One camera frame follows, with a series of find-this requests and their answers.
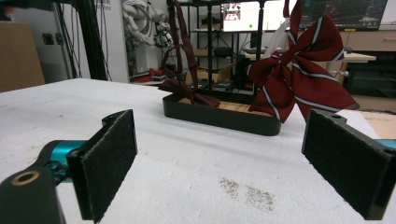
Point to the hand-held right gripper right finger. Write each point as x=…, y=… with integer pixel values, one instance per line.
x=348, y=165

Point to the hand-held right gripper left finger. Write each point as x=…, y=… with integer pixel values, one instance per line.
x=106, y=161

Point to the striped dark red bow tie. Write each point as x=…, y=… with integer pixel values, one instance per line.
x=299, y=81

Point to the plain dark red bow tie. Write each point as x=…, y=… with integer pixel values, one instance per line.
x=186, y=90

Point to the black rack with wooden base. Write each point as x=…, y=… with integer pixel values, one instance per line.
x=224, y=119

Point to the white foam mat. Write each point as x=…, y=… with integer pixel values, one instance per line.
x=186, y=174

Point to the wooden office desk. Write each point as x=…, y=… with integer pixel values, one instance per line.
x=367, y=46

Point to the brown cardboard panel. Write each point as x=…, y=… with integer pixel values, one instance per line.
x=18, y=56

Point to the white robot figure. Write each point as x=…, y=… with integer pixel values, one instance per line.
x=138, y=25

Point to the dark computer monitor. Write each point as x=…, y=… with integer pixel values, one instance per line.
x=345, y=14

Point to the bright computer monitor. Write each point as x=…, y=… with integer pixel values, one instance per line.
x=249, y=15

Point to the black metal frame stand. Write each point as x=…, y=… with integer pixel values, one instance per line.
x=91, y=40

